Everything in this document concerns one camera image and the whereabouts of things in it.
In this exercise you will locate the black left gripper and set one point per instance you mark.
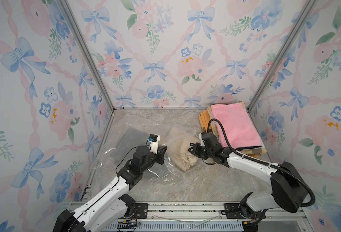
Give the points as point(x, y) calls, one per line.
point(160, 154)

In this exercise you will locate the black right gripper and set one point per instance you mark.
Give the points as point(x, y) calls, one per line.
point(195, 150)

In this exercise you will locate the cream fleece blanket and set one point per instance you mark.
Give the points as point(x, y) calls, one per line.
point(180, 155)

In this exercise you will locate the clear plastic vacuum bag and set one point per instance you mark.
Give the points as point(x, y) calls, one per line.
point(171, 125)

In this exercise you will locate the pink fleece blanket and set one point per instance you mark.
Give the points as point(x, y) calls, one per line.
point(238, 126)

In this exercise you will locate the yellow grey checked blanket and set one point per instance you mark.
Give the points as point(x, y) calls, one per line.
point(247, 151)

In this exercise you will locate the grey fleece blanket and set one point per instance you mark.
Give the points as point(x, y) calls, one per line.
point(124, 151)

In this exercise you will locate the orange cartoon print blanket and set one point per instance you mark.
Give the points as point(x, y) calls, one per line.
point(204, 118)

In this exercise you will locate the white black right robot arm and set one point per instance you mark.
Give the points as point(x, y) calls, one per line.
point(287, 190)

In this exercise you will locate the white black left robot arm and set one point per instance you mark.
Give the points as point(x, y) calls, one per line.
point(113, 202)

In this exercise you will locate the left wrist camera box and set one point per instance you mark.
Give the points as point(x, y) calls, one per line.
point(153, 142)

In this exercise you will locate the left floor aluminium rail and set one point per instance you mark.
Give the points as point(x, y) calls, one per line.
point(96, 163)

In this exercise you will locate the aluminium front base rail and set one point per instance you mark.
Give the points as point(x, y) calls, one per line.
point(198, 217)

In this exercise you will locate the left rear aluminium corner post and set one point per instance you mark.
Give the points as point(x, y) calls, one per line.
point(72, 23)

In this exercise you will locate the aluminium corner post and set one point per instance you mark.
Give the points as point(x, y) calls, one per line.
point(293, 33)
point(72, 23)

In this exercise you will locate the right rear aluminium corner post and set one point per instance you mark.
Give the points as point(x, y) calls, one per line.
point(293, 33)

